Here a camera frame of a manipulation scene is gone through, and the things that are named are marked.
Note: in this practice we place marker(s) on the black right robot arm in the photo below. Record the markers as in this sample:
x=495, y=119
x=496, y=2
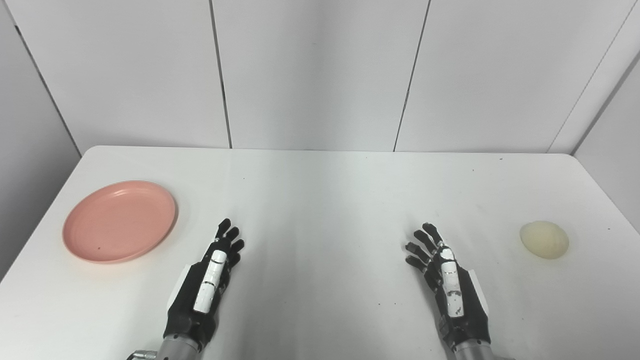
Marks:
x=472, y=352

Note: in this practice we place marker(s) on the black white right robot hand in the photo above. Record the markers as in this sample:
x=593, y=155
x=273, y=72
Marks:
x=465, y=310

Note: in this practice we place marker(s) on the pink round plate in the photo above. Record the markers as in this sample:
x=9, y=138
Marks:
x=120, y=221

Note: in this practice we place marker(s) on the cream steamed bun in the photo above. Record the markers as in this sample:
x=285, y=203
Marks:
x=544, y=239

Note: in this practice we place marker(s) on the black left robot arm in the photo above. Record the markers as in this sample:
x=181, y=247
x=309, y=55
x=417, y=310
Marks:
x=179, y=351

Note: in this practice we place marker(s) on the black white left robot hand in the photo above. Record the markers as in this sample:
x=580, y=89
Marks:
x=190, y=305

